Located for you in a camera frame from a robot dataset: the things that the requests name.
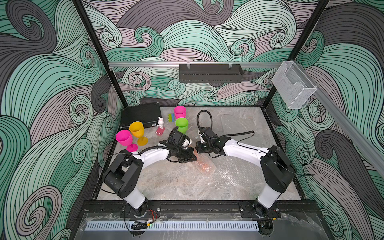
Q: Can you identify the orange glass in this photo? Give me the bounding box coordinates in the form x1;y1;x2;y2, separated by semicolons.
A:
193;154;217;176

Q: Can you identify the bubble wrap sheet of green glass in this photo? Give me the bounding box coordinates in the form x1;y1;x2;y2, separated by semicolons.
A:
212;157;266;192

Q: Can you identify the pink wine glass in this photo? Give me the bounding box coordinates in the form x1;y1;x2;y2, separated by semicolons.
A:
174;106;187;119

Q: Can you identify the yellow wine glass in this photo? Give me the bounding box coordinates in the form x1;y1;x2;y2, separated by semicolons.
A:
129;121;148;146

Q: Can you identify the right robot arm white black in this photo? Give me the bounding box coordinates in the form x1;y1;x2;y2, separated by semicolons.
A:
196;137;296;218

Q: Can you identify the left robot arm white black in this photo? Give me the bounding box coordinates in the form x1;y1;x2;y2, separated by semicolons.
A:
103;141;197;217

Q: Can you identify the white bunny figurine pink base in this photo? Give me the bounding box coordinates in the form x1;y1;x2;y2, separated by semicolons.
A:
156;117;165;136

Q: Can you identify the green blue small block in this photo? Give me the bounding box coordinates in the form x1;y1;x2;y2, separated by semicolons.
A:
168;113;176;123

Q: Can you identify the black case box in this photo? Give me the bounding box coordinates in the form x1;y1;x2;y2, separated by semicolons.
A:
120;103;162;130

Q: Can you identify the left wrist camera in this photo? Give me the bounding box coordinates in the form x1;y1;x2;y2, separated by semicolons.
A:
169;127;192;149

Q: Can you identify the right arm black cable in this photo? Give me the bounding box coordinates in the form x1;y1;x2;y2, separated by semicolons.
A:
196;109;256;145

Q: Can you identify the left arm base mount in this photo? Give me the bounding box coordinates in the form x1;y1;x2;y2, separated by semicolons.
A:
122;200;161;219

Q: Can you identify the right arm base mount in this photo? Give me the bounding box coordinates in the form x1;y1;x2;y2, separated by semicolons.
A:
239;200;281;220

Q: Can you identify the white slotted cable duct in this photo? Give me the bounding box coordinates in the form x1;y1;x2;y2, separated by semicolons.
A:
85;221;259;232

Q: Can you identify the black wall tray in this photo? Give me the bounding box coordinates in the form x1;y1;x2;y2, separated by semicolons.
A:
179;65;244;84

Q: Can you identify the clear plastic wall bin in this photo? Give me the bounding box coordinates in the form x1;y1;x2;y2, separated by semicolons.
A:
272;61;317;110

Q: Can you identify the aluminium rail back wall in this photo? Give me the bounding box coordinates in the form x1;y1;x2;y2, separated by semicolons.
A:
108;61;282;68

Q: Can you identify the aluminium rail wall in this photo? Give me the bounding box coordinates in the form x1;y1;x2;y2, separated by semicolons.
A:
297;64;384;176
108;61;282;68

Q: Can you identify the aluminium rail right wall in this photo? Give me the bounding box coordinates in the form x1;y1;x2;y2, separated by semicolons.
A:
297;64;384;176

